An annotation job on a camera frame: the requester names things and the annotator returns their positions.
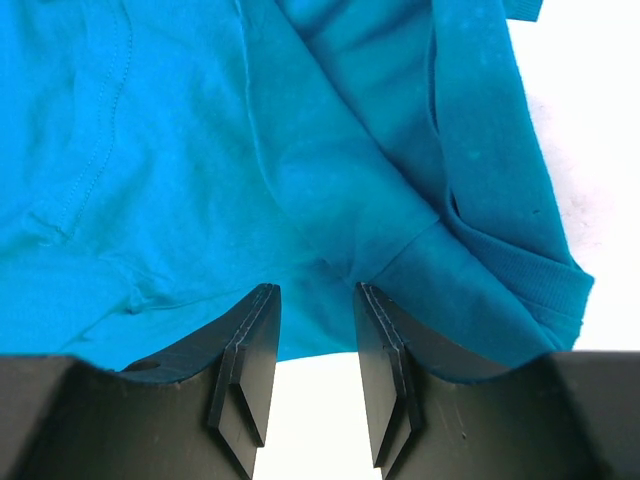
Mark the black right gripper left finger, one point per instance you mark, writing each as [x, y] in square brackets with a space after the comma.
[197, 409]

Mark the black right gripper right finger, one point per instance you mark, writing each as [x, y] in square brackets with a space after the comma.
[436, 410]

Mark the blue t shirt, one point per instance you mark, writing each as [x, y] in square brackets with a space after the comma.
[159, 159]

